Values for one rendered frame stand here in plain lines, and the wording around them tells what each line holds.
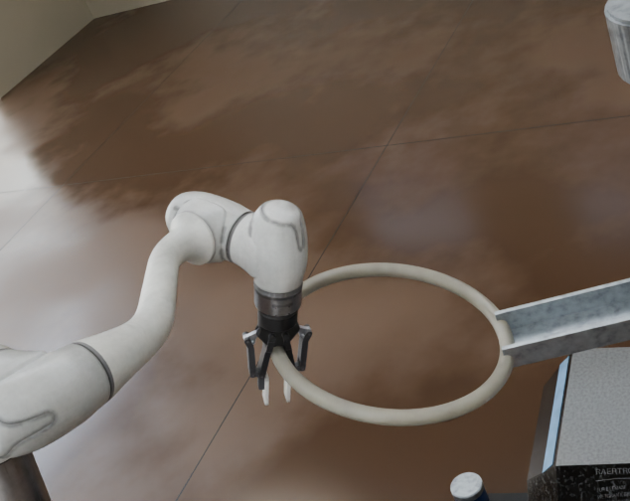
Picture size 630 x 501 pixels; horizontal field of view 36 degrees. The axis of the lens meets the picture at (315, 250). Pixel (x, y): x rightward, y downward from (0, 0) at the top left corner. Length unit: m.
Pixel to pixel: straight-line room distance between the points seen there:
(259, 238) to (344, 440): 1.97
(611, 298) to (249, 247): 0.74
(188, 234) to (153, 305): 0.24
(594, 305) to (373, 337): 2.05
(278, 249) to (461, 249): 2.63
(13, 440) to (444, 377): 2.50
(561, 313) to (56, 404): 1.06
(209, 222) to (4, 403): 0.58
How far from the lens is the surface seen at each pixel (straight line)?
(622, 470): 2.04
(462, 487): 3.05
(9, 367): 1.37
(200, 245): 1.72
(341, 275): 2.07
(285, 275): 1.70
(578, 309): 1.99
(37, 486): 1.56
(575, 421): 2.13
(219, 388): 4.09
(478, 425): 3.41
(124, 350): 1.42
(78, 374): 1.35
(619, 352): 2.26
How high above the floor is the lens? 2.37
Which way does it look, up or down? 31 degrees down
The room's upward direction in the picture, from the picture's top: 24 degrees counter-clockwise
